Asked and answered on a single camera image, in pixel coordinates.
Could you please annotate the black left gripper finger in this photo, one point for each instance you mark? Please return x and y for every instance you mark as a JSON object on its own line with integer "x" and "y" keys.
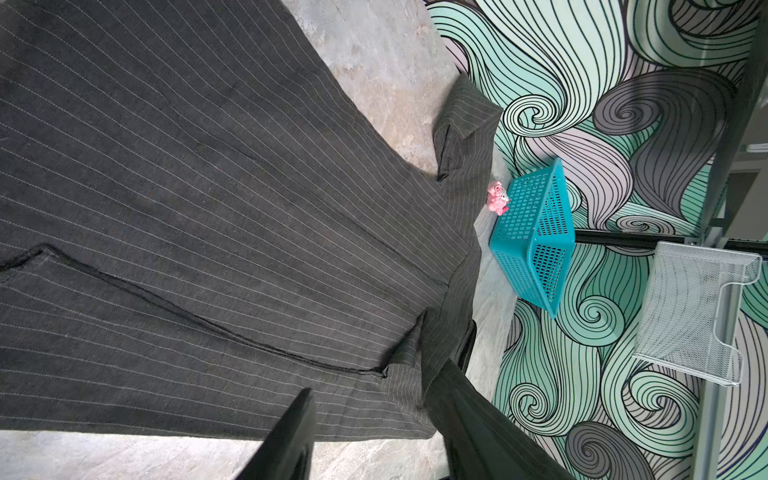
{"x": 286, "y": 452}

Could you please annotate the dark grey pinstriped shirt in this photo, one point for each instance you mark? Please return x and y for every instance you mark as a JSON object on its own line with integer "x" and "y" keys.
{"x": 198, "y": 226}

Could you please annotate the teal plastic basket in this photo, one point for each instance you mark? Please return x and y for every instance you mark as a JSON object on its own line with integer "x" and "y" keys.
{"x": 533, "y": 242}

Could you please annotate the small pink toy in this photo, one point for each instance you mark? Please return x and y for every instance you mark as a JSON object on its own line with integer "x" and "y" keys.
{"x": 497, "y": 199}

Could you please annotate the clear plastic wall holder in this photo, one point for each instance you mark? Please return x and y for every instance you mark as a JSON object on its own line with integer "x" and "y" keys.
{"x": 680, "y": 302}

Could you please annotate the aluminium rail right wall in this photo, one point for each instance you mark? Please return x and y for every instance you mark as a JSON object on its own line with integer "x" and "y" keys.
{"x": 723, "y": 370}

